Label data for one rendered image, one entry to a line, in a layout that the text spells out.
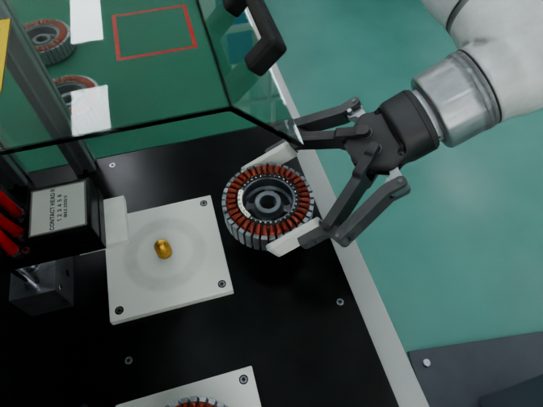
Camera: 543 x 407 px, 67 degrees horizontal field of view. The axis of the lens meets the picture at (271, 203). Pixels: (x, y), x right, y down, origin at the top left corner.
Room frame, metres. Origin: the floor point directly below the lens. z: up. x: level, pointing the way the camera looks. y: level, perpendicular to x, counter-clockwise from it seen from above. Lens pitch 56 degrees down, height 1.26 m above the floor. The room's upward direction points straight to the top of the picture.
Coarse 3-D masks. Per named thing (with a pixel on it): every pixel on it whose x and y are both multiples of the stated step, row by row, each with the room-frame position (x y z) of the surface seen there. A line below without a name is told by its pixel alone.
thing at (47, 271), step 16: (32, 272) 0.20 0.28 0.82; (48, 272) 0.20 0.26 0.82; (64, 272) 0.21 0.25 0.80; (16, 288) 0.18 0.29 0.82; (32, 288) 0.18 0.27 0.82; (48, 288) 0.18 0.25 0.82; (64, 288) 0.19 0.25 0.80; (16, 304) 0.16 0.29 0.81; (32, 304) 0.17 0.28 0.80; (48, 304) 0.17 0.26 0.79; (64, 304) 0.18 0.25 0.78
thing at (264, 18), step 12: (228, 0) 0.38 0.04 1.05; (240, 0) 0.38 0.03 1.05; (252, 0) 0.35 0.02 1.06; (240, 12) 0.38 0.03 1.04; (252, 12) 0.34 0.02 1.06; (264, 12) 0.33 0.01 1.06; (264, 24) 0.31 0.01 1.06; (264, 36) 0.30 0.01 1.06; (276, 36) 0.30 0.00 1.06; (252, 48) 0.30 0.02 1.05; (264, 48) 0.29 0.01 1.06; (276, 48) 0.29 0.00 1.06; (252, 60) 0.29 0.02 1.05; (264, 60) 0.29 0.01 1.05; (276, 60) 0.29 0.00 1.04; (264, 72) 0.29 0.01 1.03
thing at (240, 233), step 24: (264, 168) 0.33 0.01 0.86; (240, 192) 0.29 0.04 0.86; (264, 192) 0.30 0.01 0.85; (288, 192) 0.30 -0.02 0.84; (240, 216) 0.25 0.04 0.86; (264, 216) 0.27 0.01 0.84; (288, 216) 0.26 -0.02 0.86; (312, 216) 0.27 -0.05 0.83; (240, 240) 0.24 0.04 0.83; (264, 240) 0.23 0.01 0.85
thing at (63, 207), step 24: (48, 192) 0.24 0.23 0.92; (72, 192) 0.24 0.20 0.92; (96, 192) 0.26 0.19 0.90; (48, 216) 0.21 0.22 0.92; (72, 216) 0.21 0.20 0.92; (96, 216) 0.22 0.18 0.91; (120, 216) 0.24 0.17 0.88; (24, 240) 0.19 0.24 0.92; (48, 240) 0.19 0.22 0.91; (72, 240) 0.20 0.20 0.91; (96, 240) 0.20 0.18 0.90; (120, 240) 0.21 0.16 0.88; (0, 264) 0.17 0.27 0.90; (24, 264) 0.18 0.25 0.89
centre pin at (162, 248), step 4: (160, 240) 0.25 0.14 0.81; (164, 240) 0.25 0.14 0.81; (156, 244) 0.24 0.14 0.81; (160, 244) 0.24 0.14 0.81; (164, 244) 0.24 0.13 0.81; (168, 244) 0.25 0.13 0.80; (156, 248) 0.24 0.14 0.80; (160, 248) 0.24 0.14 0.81; (164, 248) 0.24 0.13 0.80; (168, 248) 0.24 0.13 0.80; (156, 252) 0.24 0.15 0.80; (160, 252) 0.24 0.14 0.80; (164, 252) 0.24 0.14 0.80; (168, 252) 0.24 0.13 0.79; (160, 256) 0.24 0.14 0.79; (164, 256) 0.24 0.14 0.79; (168, 256) 0.24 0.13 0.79
